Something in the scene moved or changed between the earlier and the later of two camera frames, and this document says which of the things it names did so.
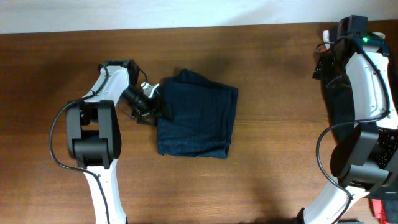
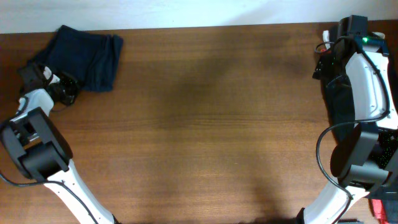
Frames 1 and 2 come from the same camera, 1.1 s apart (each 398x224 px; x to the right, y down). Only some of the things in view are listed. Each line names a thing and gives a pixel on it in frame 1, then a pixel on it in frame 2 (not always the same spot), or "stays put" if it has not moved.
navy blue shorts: [196, 117] -> [92, 59]
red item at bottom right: [379, 211] stays put
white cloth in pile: [326, 38] stays put
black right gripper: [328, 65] stays put
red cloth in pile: [324, 50] stays put
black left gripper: [154, 106] -> [74, 84]
